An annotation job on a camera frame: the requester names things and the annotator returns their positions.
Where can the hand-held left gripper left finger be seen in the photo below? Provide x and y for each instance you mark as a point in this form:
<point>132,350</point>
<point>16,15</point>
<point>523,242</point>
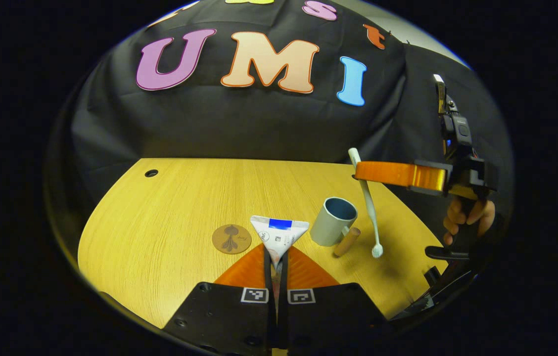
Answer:
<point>224,321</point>

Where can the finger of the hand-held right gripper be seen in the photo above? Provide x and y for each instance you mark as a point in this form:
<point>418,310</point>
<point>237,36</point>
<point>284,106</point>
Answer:
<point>393,174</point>

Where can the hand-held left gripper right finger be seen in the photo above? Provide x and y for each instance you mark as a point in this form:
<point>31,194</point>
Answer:
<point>328,316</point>

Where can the white toothbrush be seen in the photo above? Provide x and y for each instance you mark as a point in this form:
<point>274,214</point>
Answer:
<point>370,212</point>

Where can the round brown coaster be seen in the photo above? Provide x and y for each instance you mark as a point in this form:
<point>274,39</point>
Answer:
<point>232,239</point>

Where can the white toothpaste tube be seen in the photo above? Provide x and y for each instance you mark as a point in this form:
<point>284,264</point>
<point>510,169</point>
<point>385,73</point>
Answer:
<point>279,235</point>

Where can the black backdrop cloth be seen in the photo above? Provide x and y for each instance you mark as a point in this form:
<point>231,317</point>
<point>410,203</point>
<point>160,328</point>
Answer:
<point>239,123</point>

